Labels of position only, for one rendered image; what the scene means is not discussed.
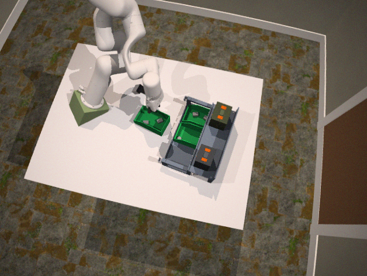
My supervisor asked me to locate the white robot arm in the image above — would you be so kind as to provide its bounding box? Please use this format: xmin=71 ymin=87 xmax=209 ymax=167
xmin=79 ymin=0 xmax=161 ymax=109

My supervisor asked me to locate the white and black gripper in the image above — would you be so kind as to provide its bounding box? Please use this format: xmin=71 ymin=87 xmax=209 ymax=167
xmin=146 ymin=89 xmax=164 ymax=113

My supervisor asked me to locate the green bin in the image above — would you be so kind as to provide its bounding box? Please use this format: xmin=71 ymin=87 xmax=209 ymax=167
xmin=134 ymin=105 xmax=170 ymax=136
xmin=174 ymin=122 xmax=203 ymax=149
xmin=182 ymin=105 xmax=210 ymax=128

